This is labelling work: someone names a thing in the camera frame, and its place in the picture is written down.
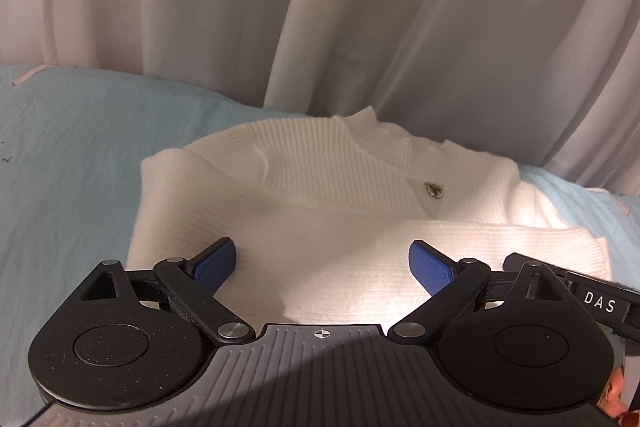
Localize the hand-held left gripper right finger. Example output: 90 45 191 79
387 239 569 344

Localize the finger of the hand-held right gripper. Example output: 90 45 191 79
502 252 571 282

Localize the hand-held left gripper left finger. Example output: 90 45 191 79
75 237 257 344

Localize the white ribbed knit sweater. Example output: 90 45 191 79
125 106 612 325

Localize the person's right hand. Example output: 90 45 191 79
597 366 640 427

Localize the light blue mushroom-print bed sheet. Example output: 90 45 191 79
0 64 640 427

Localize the white curtain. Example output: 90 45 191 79
0 0 640 198

